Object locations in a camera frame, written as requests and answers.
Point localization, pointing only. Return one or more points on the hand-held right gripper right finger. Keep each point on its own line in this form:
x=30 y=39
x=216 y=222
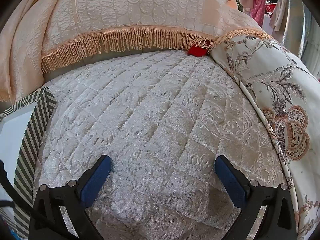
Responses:
x=231 y=182

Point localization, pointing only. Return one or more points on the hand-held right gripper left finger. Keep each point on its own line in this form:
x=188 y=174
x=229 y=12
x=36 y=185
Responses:
x=96 y=180

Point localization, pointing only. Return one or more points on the striped white tray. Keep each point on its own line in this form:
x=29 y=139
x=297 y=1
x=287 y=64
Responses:
x=37 y=120

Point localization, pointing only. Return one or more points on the cream quilted bed cover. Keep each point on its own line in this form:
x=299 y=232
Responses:
x=150 y=120

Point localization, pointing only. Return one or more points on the floral printed cushion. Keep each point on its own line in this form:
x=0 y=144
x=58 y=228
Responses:
x=275 y=80

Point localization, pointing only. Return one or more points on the small red object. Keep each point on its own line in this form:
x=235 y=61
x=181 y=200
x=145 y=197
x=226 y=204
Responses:
x=196 y=51

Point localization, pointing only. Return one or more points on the peach fringed blanket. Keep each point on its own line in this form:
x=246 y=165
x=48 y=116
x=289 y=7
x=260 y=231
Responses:
x=125 y=10

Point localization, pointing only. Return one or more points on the cream hanging garment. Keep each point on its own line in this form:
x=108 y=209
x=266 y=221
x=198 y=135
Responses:
x=280 y=7

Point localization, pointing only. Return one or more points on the pink dotted hanging garment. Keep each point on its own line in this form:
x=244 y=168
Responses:
x=257 y=0

